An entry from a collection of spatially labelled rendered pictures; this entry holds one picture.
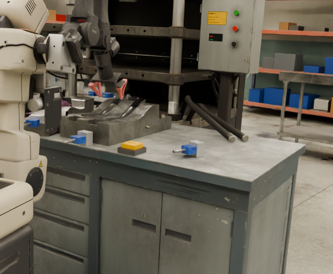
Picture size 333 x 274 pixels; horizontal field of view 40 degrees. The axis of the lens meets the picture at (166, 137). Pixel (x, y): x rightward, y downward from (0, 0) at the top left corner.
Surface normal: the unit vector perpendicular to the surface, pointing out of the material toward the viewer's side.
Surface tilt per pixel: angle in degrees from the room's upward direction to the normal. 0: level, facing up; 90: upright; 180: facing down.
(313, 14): 90
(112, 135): 90
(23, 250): 90
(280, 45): 90
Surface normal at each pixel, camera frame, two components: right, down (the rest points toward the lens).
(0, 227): 0.94, 0.12
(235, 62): -0.51, 0.15
